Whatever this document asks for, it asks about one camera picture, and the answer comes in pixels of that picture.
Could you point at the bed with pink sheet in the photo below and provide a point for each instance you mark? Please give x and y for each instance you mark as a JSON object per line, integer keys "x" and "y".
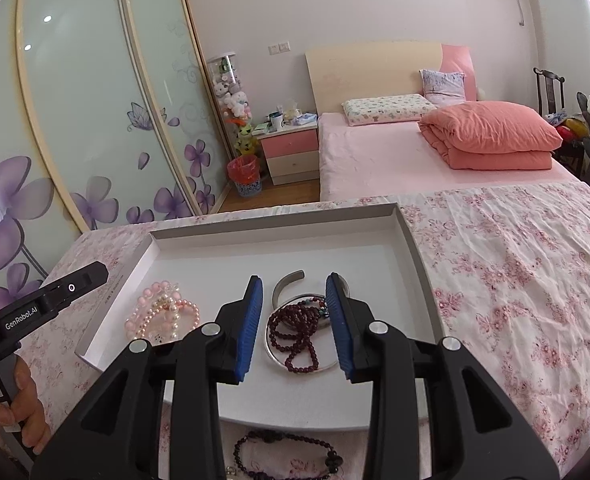
{"x": 375, "y": 160}

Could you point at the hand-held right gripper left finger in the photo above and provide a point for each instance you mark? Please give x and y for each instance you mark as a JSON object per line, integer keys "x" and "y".
{"x": 247, "y": 330}

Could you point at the printed white pillow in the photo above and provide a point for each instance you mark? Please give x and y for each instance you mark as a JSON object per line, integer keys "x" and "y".
{"x": 385, "y": 110}

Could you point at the plush toy display tube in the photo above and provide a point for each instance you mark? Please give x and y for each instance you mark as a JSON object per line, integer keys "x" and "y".
{"x": 227, "y": 85}

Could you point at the dark wooden chair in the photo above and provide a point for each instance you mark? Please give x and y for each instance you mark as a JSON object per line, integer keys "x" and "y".
{"x": 547, "y": 90}

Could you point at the pink floral cloth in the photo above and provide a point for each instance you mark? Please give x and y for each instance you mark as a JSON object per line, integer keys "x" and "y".
{"x": 500, "y": 285}

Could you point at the beige and pink headboard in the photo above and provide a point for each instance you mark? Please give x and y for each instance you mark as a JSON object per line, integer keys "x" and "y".
{"x": 365, "y": 70}

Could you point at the colourful toy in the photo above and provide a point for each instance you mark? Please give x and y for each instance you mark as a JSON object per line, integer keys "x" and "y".
{"x": 570, "y": 127}

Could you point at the silver cuff bangle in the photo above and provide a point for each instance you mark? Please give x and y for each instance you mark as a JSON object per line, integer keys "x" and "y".
{"x": 281, "y": 285}

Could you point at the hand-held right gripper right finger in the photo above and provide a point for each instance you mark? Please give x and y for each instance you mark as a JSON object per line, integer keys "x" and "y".
{"x": 340, "y": 330}

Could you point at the white mug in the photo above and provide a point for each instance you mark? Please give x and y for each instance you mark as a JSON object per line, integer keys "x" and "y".
{"x": 276, "y": 121}

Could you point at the pink nightstand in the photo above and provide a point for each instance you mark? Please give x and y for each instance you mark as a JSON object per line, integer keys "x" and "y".
{"x": 290, "y": 155}

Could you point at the red trash bin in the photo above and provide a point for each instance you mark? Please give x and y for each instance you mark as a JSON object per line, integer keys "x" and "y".
{"x": 245, "y": 175}

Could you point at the person's left hand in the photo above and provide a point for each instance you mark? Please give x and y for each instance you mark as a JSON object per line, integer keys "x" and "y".
{"x": 30, "y": 420}

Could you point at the yellow green plush toy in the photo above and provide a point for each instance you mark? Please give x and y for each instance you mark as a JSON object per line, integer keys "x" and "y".
{"x": 246, "y": 139}

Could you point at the grey cardboard box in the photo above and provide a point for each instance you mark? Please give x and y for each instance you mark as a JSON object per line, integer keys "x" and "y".
{"x": 275, "y": 240}

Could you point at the blue cloth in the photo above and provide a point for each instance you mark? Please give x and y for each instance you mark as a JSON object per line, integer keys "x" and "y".
{"x": 306, "y": 120}

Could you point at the floral sliding door wardrobe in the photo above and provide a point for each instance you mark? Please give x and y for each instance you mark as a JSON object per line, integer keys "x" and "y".
{"x": 85, "y": 110}

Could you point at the purple patterned pillow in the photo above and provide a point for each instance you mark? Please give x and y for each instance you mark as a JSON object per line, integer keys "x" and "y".
{"x": 442, "y": 85}

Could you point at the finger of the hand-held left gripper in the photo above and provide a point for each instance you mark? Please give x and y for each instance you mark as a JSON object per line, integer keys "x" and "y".
{"x": 75, "y": 285}

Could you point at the folded orange duvet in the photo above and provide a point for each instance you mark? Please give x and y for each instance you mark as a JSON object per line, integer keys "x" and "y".
{"x": 490, "y": 135}

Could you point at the white wall switch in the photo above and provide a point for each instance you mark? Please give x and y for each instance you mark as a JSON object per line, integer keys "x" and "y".
{"x": 279, "y": 47}

